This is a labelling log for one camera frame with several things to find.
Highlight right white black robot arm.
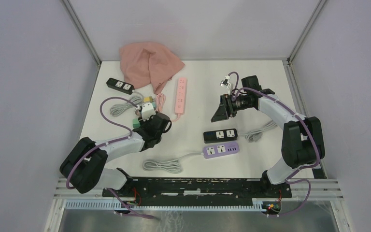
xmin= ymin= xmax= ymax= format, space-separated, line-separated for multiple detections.
xmin=211 ymin=75 xmax=325 ymax=197

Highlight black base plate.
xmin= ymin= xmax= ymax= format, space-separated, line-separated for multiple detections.
xmin=116 ymin=177 xmax=292 ymax=206

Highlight grey power strip cable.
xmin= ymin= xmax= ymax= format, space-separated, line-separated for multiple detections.
xmin=109 ymin=90 xmax=145 ymax=117

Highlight purple power strip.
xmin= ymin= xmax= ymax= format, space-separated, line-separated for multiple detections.
xmin=202 ymin=141 xmax=240 ymax=159

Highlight pink power strip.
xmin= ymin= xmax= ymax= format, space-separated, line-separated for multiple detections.
xmin=174 ymin=78 xmax=187 ymax=115

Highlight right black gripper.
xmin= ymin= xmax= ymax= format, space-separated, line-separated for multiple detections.
xmin=211 ymin=93 xmax=252 ymax=122

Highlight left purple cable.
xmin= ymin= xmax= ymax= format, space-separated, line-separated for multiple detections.
xmin=65 ymin=96 xmax=157 ymax=220

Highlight grey cable at right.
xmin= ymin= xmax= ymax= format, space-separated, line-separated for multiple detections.
xmin=142 ymin=151 xmax=204 ymax=174

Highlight grey cable of black strip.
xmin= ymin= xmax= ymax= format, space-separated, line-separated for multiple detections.
xmin=238 ymin=120 xmax=279 ymax=144

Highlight yellow plug adapter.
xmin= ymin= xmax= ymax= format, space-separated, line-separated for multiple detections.
xmin=143 ymin=96 xmax=154 ymax=103

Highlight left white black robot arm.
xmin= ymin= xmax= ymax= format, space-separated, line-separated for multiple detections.
xmin=59 ymin=113 xmax=172 ymax=197

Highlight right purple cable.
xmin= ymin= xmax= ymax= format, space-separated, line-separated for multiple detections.
xmin=228 ymin=71 xmax=321 ymax=218

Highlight green adapter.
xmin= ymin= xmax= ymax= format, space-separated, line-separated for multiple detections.
xmin=132 ymin=118 xmax=141 ymax=129

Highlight pink power strip cable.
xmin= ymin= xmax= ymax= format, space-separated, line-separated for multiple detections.
xmin=155 ymin=93 xmax=184 ymax=122

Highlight purple cable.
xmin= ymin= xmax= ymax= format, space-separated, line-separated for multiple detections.
xmin=65 ymin=96 xmax=157 ymax=220
xmin=228 ymin=71 xmax=321 ymax=218

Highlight white cable duct rail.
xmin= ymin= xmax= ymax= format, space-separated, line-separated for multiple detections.
xmin=65 ymin=200 xmax=266 ymax=212

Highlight pink cloth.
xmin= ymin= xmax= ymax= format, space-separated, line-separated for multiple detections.
xmin=119 ymin=42 xmax=185 ymax=95

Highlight black power strip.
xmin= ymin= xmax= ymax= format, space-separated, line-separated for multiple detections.
xmin=203 ymin=129 xmax=238 ymax=144
xmin=106 ymin=78 xmax=135 ymax=95

